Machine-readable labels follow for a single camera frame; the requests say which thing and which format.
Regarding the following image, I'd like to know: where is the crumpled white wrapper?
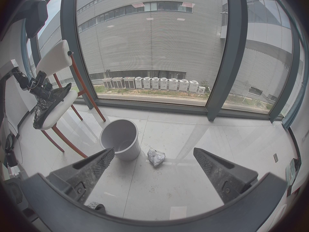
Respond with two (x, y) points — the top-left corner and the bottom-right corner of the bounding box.
(147, 148), (166, 168)

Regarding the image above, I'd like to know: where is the white trash bin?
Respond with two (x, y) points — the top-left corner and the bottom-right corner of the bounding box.
(99, 119), (140, 161)

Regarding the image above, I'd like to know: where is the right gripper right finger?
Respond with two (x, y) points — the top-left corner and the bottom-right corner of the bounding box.
(193, 147), (259, 204)

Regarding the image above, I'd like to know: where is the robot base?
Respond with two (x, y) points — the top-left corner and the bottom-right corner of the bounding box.
(0, 132), (106, 227)

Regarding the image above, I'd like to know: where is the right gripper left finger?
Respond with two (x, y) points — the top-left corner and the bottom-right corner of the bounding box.
(48, 147), (115, 205)

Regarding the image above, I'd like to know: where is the blue-green curtain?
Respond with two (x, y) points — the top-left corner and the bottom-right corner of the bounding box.
(281, 40), (305, 129)
(20, 18), (32, 79)

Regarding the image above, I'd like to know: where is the black plastic bag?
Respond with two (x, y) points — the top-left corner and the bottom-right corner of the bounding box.
(33, 83), (72, 130)

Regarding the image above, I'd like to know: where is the white cushioned wooden chair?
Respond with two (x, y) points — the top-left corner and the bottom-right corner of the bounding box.
(33, 40), (107, 158)

